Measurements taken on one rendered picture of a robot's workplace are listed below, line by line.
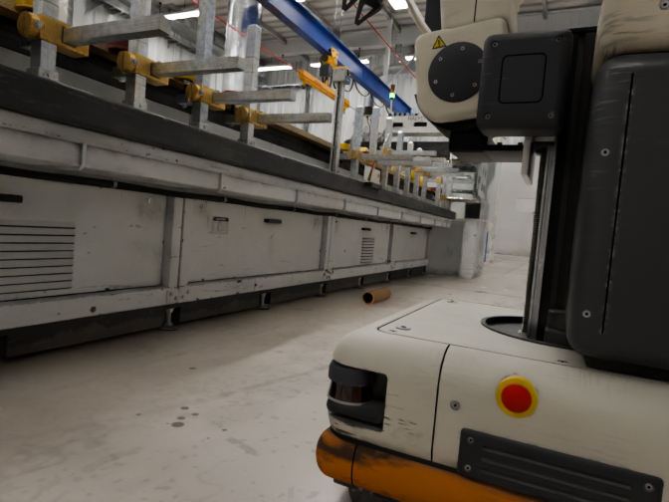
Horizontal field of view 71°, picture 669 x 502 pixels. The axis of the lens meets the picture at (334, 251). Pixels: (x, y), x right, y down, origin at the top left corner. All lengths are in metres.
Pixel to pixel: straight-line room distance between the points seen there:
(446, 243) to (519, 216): 6.24
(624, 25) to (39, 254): 1.41
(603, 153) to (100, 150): 1.11
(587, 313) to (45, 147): 1.12
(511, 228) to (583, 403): 10.94
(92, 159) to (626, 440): 1.22
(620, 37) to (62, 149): 1.12
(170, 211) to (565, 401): 1.46
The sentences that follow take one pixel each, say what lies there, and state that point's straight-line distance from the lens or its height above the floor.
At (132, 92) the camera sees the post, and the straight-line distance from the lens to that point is 1.41.
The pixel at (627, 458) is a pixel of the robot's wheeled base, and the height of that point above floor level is 0.20.
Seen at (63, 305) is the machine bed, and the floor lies 0.15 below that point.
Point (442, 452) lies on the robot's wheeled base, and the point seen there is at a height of 0.14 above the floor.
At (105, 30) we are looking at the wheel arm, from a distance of 1.19.
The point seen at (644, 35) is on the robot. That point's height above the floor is 0.70.
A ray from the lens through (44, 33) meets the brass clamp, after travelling 1.27.
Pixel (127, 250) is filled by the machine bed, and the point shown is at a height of 0.30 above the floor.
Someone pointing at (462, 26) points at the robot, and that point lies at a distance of 0.94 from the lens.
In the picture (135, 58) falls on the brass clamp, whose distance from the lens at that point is 1.42.
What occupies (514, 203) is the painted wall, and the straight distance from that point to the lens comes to 11.60.
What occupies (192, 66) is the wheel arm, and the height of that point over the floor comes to 0.81.
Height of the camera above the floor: 0.44
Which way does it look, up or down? 3 degrees down
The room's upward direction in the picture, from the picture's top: 5 degrees clockwise
